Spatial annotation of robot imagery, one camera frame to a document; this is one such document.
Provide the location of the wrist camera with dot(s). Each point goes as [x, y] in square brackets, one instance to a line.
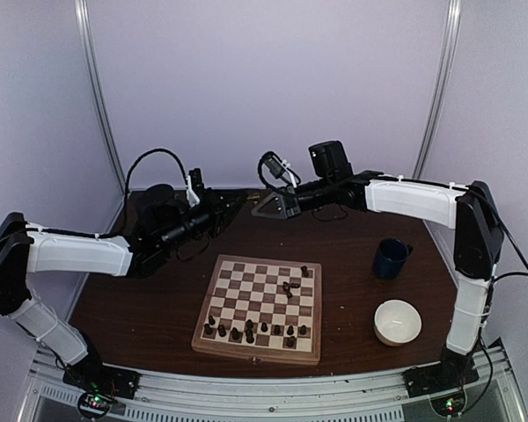
[195, 187]
[280, 169]

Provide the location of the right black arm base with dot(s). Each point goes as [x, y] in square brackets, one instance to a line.
[444, 382]

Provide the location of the pile of dark chess pieces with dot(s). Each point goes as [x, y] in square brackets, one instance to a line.
[288, 287]

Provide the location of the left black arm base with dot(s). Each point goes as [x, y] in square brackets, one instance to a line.
[102, 385]

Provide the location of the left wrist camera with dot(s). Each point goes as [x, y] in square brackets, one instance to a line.
[195, 187]

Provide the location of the dark knight chess piece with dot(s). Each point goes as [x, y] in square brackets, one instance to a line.
[235, 334]

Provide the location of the front aluminium rail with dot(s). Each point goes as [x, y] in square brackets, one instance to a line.
[378, 396]

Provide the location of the white bowl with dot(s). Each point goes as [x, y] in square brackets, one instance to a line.
[396, 323]

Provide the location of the aluminium frame post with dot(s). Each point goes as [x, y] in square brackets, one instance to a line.
[443, 77]
[99, 102]

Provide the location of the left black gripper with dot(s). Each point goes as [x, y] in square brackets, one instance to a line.
[216, 200]

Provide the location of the left aluminium frame post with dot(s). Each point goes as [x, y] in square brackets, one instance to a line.
[99, 102]

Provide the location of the right aluminium frame post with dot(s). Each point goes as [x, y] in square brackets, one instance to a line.
[443, 77]

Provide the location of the dark blue mug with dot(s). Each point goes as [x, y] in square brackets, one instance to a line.
[390, 257]

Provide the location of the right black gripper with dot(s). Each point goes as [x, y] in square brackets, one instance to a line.
[293, 211]

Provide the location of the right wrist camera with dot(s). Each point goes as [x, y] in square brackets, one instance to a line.
[280, 169]

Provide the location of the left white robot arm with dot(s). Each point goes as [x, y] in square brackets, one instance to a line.
[29, 251]

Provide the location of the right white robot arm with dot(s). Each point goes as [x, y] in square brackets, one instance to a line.
[462, 219]

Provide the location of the wooden chess board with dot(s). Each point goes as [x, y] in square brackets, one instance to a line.
[243, 288]

